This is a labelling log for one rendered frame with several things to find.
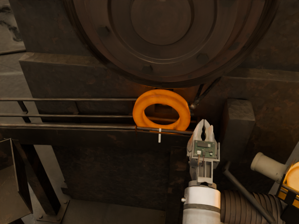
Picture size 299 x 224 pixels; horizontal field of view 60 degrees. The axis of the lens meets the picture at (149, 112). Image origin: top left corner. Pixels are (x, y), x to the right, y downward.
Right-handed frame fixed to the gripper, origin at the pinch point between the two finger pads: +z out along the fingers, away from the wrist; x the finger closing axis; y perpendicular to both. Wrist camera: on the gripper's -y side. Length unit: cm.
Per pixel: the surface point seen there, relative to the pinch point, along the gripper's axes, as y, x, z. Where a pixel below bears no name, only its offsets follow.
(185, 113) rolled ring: 2.5, 5.8, 2.0
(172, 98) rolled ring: 7.2, 9.9, 3.7
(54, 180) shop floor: -78, 75, -5
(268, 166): -3.5, -19.3, -9.8
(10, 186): -8, 57, -24
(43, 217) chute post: -70, 71, -26
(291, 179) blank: -2.1, -24.7, -13.2
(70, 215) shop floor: -72, 58, -23
